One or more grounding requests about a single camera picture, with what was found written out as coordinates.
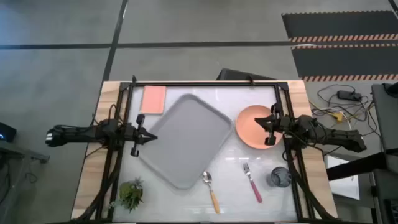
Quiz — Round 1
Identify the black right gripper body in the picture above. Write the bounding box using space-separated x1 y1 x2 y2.
264 104 298 146

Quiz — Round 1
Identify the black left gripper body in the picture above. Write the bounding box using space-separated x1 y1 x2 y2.
124 113 147 157

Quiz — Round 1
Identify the orange round plate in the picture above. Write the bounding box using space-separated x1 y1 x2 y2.
235 105 285 150

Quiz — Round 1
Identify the grey glass cup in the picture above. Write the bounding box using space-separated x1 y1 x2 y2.
266 166 292 189

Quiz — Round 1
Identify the fork with pink handle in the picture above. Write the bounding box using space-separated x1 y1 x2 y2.
243 162 264 204

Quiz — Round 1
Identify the spoon with yellow handle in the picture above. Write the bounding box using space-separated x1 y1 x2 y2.
201 170 221 215

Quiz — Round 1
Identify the grey plastic tray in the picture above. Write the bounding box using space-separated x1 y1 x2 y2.
138 93 234 190

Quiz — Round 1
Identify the salmon pink rectangular pad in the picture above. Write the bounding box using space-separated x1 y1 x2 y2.
139 85 167 115

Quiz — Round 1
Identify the black flat object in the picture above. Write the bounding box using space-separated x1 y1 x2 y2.
216 67 277 82

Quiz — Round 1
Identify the small green succulent plant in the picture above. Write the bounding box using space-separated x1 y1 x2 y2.
110 176 144 214

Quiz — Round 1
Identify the black power adapter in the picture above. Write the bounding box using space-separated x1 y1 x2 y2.
337 90 363 102

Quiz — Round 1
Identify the black desk beam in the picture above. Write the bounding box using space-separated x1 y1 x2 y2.
326 151 388 181

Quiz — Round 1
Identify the white paper sheet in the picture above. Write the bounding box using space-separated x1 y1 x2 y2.
325 155 361 200

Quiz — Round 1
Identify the black floor mat striped edge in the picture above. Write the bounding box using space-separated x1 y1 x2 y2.
281 11 398 44
290 43 398 83

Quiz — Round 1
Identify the grey desk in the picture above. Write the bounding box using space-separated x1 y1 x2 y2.
371 82 398 175

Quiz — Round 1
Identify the grey metal bench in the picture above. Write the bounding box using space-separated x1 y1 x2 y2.
0 139 50 215

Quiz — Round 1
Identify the black device with blue light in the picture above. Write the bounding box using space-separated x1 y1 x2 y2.
0 122 17 143

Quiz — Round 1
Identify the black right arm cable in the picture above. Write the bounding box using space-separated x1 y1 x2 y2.
281 130 315 162

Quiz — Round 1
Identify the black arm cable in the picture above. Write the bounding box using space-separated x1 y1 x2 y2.
91 103 121 125
281 130 315 162

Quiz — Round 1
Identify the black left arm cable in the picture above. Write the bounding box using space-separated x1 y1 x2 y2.
91 103 121 125

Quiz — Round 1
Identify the white floor cable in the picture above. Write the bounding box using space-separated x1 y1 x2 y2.
310 106 353 130

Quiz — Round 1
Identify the black floor cable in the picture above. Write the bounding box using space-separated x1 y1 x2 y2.
316 83 383 141

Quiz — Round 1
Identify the black aluminium table frame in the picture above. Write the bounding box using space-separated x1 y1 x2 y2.
74 74 340 224

